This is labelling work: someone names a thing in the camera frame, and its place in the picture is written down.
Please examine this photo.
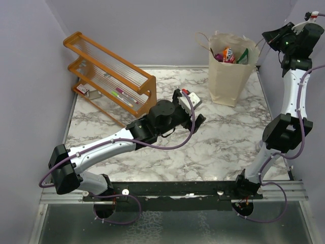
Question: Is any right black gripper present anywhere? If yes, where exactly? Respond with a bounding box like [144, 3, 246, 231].
[262, 22, 300, 54]

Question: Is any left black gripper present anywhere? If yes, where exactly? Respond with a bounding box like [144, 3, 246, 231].
[157, 91, 205, 137]

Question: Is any beige paper bag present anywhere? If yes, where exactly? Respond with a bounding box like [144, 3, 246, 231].
[195, 32, 261, 107]

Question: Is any orange red snack bag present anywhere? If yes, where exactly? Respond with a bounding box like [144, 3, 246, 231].
[222, 47, 236, 64]

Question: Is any green chips bag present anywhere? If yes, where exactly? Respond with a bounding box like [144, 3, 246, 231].
[236, 48, 249, 65]

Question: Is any purple snack bag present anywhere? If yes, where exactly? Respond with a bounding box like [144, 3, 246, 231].
[214, 53, 223, 63]

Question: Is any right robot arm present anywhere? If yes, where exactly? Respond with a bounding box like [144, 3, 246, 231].
[233, 19, 324, 199]

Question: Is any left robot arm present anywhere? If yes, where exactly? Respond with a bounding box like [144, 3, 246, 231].
[48, 89, 205, 201]

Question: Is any orange wooden shelf rack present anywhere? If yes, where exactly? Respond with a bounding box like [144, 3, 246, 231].
[63, 32, 157, 126]

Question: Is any pink marker pen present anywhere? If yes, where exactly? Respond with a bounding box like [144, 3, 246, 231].
[116, 87, 139, 104]

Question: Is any green marker pen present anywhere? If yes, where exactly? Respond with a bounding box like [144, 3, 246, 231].
[111, 91, 133, 107]

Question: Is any red white small box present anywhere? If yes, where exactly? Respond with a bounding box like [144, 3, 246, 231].
[76, 84, 89, 95]

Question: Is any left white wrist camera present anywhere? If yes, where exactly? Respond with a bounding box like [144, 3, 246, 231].
[178, 89, 202, 116]

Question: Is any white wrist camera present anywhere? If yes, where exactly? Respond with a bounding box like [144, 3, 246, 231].
[291, 11, 324, 34]
[178, 89, 202, 116]

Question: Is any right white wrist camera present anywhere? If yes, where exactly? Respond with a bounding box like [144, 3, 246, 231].
[291, 11, 324, 34]

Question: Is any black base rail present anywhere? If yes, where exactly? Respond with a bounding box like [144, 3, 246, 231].
[50, 175, 295, 213]

